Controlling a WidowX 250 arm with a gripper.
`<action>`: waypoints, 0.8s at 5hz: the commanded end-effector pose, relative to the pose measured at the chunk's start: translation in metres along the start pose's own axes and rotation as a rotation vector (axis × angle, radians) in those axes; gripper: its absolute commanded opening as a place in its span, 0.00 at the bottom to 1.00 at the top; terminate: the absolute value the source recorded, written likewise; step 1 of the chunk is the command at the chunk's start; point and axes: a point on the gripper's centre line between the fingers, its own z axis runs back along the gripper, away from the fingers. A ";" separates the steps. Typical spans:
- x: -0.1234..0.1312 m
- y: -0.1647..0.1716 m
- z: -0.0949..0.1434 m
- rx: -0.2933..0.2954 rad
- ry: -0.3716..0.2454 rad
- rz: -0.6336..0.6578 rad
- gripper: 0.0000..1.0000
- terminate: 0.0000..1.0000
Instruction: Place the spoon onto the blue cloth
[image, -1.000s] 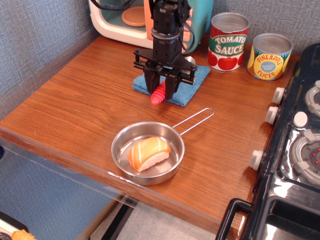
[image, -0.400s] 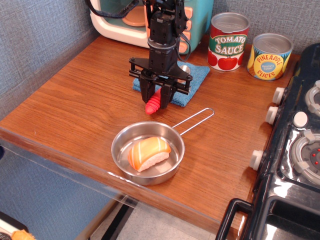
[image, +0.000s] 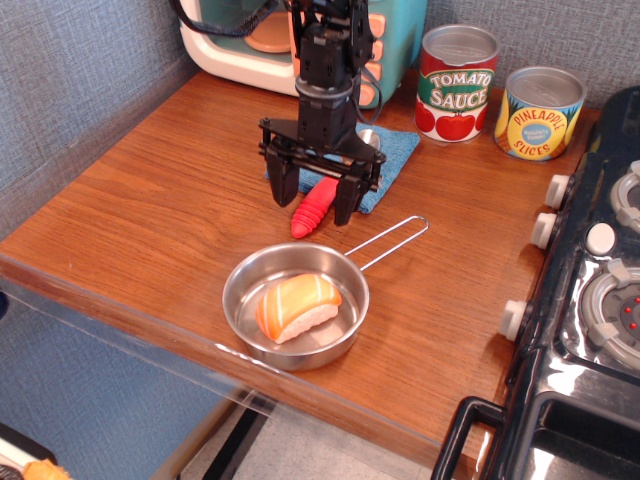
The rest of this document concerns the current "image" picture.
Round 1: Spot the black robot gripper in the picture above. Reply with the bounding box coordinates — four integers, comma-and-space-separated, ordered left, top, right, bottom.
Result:
259, 79, 386, 226

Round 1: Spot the red handled metal spoon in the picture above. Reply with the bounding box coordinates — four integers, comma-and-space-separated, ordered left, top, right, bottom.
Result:
290, 128, 381, 240

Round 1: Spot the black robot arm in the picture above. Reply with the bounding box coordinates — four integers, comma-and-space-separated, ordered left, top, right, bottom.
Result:
259, 1, 386, 226

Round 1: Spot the blue folded cloth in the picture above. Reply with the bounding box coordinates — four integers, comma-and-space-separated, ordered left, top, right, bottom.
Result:
264, 123, 422, 215

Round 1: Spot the small steel pan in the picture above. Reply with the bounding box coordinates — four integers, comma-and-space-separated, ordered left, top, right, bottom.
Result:
222, 215, 430, 371

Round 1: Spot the salmon sushi toy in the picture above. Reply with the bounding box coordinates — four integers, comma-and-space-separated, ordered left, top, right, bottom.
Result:
255, 273, 343, 344

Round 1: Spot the teal toy microwave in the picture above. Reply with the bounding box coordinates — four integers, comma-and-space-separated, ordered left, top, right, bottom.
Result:
180, 1, 427, 109

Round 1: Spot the tomato sauce can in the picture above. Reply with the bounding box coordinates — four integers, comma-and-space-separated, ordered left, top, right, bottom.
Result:
414, 24, 501, 143

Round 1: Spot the pineapple slices can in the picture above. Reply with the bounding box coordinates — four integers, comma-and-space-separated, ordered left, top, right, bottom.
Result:
494, 66, 587, 162

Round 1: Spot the white stove knob middle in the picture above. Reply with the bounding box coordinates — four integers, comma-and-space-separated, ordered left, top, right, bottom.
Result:
530, 213, 557, 250

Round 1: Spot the white stove knob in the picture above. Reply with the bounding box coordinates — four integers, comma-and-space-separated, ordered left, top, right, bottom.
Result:
545, 174, 571, 210
499, 300, 527, 342
530, 213, 557, 250

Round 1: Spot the white stove knob bottom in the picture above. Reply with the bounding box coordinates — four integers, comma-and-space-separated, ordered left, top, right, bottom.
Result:
499, 300, 527, 342

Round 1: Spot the white stove knob top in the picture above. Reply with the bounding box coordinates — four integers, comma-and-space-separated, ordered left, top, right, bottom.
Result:
545, 174, 571, 210

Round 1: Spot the clear acrylic table guard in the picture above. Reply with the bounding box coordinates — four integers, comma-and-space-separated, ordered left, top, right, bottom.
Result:
1, 257, 440, 463

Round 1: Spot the black toy stove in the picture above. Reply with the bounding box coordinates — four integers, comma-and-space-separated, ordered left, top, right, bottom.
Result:
432, 87, 639, 479

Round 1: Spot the orange fuzzy object corner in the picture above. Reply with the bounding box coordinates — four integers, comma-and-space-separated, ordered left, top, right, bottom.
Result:
22, 459, 71, 480

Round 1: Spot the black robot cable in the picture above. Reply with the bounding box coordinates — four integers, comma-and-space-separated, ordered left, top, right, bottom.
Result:
168, 0, 385, 126

